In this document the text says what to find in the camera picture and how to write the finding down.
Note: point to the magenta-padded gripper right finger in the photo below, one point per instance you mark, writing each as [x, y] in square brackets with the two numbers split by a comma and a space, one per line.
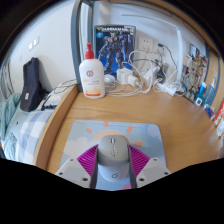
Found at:
[151, 170]

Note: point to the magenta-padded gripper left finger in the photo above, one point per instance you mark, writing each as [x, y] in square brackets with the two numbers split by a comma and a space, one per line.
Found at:
[75, 170]

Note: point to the grey computer mouse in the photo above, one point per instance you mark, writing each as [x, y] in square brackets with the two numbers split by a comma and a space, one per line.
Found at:
[113, 153]

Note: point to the pastel sun print mouse pad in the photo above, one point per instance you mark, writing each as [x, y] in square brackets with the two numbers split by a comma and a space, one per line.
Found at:
[80, 136]

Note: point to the checkered bedding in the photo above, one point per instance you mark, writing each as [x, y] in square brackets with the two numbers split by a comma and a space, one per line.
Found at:
[31, 133]

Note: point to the white power strip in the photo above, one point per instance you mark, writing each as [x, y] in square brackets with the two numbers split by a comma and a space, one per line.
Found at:
[166, 89]

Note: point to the teal cloth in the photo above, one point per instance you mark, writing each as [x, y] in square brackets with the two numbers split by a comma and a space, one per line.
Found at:
[8, 113]

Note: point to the white charger block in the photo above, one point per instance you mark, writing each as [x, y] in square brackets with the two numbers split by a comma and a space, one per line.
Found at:
[123, 76]
[134, 81]

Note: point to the black bag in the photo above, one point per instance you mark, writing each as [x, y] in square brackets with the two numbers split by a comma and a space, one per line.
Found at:
[30, 86]

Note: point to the blue white-capped tube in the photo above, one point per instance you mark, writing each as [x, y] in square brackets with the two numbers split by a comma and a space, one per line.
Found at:
[202, 90]

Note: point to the golden robot model figure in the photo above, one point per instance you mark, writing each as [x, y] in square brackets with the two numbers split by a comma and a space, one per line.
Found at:
[191, 83]

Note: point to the colourful printed box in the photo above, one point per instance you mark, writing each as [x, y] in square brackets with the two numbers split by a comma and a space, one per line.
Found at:
[198, 55]

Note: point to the blue robot model kit box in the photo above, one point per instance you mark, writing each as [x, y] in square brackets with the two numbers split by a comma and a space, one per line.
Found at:
[115, 46]

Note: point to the white wall socket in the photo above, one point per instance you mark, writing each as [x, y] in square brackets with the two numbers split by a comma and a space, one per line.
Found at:
[146, 44]

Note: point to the white wall switch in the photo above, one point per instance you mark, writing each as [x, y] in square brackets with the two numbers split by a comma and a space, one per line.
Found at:
[33, 43]

